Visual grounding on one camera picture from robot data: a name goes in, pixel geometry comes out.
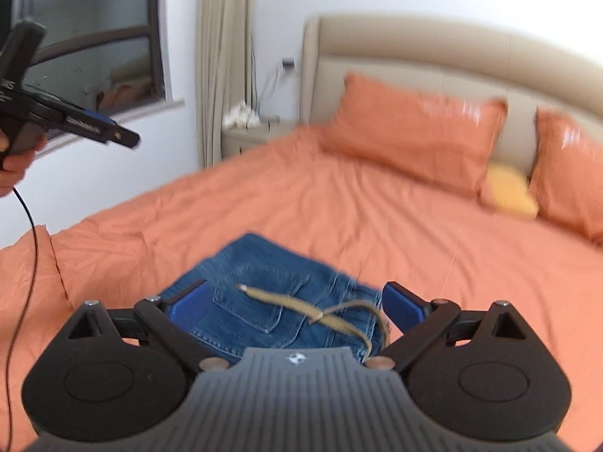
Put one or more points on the person's left hand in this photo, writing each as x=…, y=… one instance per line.
x=14, y=172

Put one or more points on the large orange pillow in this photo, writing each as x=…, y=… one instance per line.
x=414, y=127

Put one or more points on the beige padded headboard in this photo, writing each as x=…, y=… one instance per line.
x=424, y=52

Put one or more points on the small orange pillow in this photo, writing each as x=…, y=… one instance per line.
x=570, y=174

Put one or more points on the beige nightstand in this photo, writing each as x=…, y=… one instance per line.
x=254, y=142

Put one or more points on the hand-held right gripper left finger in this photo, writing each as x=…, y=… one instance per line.
x=188, y=303

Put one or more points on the blue denim pants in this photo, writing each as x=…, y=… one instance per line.
x=264, y=263

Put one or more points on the yellow cushion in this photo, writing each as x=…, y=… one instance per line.
x=509, y=193

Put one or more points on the beige curtain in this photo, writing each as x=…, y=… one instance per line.
x=221, y=56

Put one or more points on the white crumpled cloth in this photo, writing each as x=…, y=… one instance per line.
x=242, y=115

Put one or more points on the tan fabric belt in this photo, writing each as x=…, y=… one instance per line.
x=269, y=295

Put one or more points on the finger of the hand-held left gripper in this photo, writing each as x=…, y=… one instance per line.
x=94, y=125

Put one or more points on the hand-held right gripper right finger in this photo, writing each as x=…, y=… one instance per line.
x=401, y=306

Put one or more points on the wall plug charger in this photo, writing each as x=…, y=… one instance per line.
x=288, y=63

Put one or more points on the dark framed window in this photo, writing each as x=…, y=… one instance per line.
x=94, y=9

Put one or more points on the orange duvet cover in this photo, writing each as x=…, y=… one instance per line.
x=329, y=216

